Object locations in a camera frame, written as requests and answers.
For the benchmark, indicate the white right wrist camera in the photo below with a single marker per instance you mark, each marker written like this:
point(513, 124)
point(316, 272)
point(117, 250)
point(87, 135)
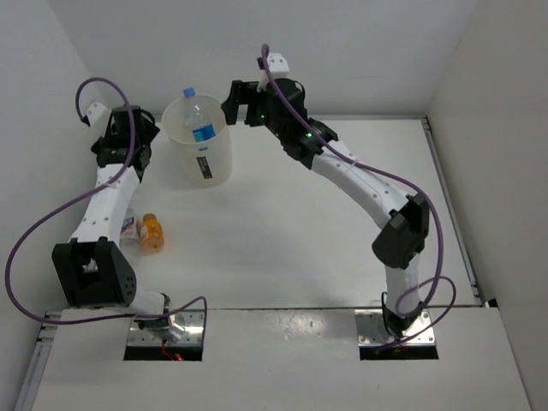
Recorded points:
point(278, 66)

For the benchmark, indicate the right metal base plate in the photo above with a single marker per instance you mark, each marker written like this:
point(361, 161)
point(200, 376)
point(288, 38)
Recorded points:
point(372, 333)

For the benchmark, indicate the blue label water bottle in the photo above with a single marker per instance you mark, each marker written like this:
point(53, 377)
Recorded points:
point(195, 112)

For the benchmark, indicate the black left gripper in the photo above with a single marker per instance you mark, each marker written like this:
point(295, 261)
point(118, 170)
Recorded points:
point(103, 143)

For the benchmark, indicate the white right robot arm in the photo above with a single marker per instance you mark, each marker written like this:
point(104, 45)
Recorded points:
point(403, 219)

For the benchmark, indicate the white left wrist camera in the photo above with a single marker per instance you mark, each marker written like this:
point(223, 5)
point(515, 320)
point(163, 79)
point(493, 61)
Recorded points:
point(97, 114)

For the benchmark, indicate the white plastic bin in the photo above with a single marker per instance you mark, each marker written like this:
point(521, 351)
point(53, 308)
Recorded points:
point(206, 164)

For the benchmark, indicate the orange juice bottle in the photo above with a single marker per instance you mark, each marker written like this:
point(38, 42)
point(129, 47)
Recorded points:
point(151, 233)

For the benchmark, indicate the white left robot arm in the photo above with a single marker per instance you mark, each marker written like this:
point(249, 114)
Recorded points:
point(92, 270)

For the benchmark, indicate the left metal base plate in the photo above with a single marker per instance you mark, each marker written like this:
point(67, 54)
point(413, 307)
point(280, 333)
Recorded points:
point(183, 329)

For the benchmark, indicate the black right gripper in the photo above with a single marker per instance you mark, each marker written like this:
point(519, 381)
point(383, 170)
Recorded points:
point(242, 93)

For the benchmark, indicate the clear orange label bottle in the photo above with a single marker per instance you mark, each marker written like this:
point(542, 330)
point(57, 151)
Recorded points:
point(130, 230)

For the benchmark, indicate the metal base plate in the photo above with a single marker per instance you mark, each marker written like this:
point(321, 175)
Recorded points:
point(372, 333)
point(183, 329)

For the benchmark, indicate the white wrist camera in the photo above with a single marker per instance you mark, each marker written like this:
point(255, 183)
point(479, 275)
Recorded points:
point(97, 114)
point(278, 66)

